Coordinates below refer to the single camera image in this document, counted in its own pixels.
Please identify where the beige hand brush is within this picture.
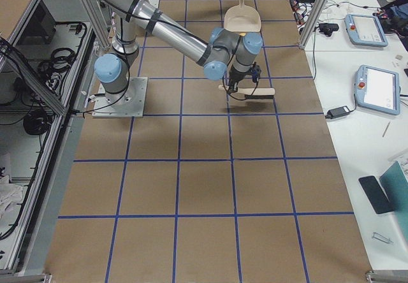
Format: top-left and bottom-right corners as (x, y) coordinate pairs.
(218, 85), (275, 101)

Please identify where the aluminium frame post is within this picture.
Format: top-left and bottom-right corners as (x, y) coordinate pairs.
(298, 0), (328, 50)

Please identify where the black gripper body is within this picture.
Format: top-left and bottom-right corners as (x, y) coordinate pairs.
(228, 68), (247, 85)

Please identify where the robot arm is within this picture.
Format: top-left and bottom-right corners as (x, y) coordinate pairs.
(102, 0), (275, 99)

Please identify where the blue teach pendant far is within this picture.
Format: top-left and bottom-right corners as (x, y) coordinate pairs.
(344, 14), (388, 47)

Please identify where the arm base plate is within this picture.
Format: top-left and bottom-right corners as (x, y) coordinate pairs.
(91, 77), (148, 118)

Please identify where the black power adapter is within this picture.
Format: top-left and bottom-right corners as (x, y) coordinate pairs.
(325, 106), (351, 119)

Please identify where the blue teach pendant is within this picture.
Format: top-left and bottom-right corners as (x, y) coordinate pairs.
(354, 65), (400, 115)
(344, 14), (388, 47)

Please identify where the teal notebook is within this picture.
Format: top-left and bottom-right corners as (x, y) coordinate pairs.
(380, 161), (407, 240)

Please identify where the black smartphone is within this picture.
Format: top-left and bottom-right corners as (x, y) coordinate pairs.
(358, 175), (393, 214)

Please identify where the beige dustpan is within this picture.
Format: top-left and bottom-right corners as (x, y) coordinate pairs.
(224, 0), (261, 33)

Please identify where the blue teach pendant near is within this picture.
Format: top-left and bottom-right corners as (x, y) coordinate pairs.
(354, 65), (400, 115)

